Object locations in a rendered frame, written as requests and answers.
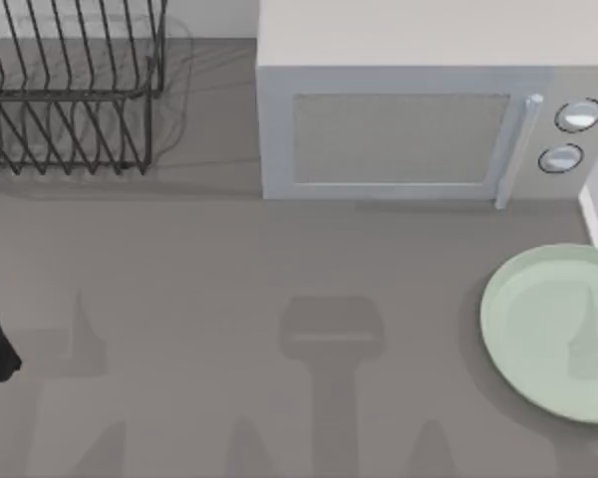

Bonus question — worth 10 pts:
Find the dark wire dish rack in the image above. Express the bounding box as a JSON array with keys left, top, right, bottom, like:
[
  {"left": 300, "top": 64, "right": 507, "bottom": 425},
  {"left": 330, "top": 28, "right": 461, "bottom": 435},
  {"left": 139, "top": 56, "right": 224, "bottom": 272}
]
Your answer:
[{"left": 0, "top": 0, "right": 169, "bottom": 176}]

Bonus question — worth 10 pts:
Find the microwave door handle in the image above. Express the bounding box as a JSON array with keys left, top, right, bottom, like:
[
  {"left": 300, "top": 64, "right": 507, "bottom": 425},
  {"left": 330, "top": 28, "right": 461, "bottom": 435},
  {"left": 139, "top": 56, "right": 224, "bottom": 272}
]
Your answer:
[{"left": 493, "top": 94, "right": 544, "bottom": 210}]

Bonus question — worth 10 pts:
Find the small microwave knob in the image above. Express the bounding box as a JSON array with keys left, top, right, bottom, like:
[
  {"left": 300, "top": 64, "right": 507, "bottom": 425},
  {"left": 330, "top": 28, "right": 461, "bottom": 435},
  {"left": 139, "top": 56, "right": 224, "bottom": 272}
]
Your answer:
[{"left": 537, "top": 142, "right": 585, "bottom": 175}]

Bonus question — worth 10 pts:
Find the large microwave knob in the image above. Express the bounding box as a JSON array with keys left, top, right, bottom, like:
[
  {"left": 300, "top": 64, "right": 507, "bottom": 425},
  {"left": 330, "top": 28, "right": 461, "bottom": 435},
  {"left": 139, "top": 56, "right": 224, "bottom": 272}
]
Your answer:
[{"left": 554, "top": 98, "right": 598, "bottom": 133}]

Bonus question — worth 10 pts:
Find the pale green plate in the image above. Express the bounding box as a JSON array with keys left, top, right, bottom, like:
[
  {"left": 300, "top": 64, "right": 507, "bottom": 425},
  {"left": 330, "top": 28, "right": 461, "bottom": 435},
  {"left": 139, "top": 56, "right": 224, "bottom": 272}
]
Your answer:
[{"left": 479, "top": 242, "right": 598, "bottom": 425}]

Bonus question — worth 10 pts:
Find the microwave oven door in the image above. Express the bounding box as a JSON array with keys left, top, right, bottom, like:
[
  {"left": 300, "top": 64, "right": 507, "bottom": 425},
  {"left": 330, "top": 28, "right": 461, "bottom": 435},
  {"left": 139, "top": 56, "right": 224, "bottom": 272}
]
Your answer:
[{"left": 257, "top": 66, "right": 554, "bottom": 202}]

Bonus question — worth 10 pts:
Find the pale microwave oven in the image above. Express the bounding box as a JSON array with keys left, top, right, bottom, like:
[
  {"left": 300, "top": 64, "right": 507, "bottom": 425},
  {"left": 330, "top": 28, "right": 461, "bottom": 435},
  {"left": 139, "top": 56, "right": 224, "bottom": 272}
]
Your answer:
[{"left": 255, "top": 0, "right": 598, "bottom": 210}]

